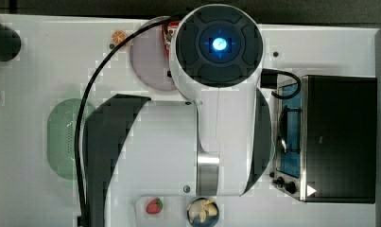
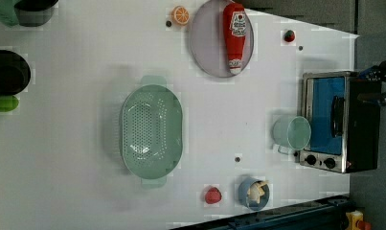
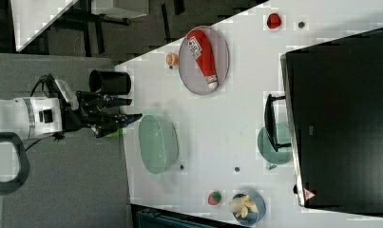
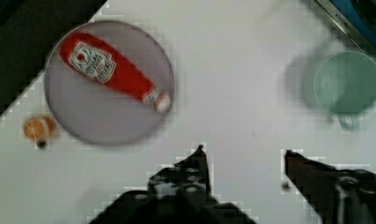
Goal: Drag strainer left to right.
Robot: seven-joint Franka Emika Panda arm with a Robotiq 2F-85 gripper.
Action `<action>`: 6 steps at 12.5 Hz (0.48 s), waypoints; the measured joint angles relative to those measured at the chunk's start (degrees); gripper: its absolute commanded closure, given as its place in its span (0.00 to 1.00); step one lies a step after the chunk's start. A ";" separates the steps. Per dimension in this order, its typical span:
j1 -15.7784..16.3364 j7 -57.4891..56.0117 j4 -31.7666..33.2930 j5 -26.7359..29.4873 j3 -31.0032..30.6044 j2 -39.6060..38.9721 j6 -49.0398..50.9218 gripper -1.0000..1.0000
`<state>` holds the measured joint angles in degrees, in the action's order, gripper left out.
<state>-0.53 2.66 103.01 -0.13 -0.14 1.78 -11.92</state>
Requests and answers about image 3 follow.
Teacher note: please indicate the peeled banana toy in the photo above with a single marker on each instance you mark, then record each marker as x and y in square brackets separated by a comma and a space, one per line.
[241, 206]

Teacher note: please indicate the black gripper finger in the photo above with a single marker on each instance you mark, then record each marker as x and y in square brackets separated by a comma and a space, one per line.
[111, 101]
[111, 123]

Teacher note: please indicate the black toaster oven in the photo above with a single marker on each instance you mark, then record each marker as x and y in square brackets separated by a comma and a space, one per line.
[334, 100]

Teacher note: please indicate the blue bowl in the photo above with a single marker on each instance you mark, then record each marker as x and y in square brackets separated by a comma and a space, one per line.
[252, 218]

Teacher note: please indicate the green plastic strainer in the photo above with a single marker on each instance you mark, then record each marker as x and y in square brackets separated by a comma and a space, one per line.
[158, 143]

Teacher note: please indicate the red strawberry toy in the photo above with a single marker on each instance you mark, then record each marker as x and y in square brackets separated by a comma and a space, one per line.
[214, 198]
[273, 21]

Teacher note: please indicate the black cup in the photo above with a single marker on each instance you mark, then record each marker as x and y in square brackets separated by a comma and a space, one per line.
[109, 82]

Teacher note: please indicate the red strawberry toy far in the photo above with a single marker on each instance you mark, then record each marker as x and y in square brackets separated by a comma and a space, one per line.
[273, 21]

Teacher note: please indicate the teal crate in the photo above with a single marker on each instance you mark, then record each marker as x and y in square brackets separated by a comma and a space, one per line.
[152, 218]

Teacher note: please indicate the green mug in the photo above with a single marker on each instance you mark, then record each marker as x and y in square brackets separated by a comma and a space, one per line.
[278, 154]

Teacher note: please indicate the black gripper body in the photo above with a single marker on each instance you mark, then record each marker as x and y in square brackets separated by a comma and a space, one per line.
[76, 119]

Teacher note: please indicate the red strawberry toy near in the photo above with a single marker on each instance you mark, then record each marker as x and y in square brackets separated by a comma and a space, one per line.
[214, 198]

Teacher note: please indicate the orange slice toy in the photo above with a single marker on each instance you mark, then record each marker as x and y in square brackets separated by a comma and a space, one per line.
[172, 60]

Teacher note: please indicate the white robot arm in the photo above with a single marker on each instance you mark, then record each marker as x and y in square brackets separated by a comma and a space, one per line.
[35, 118]

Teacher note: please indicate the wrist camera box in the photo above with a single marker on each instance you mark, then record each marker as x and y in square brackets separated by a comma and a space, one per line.
[68, 94]

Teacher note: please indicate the grey round plate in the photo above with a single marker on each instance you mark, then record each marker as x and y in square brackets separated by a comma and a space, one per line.
[190, 72]

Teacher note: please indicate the red ketchup bottle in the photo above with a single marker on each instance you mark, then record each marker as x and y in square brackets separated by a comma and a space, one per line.
[201, 50]

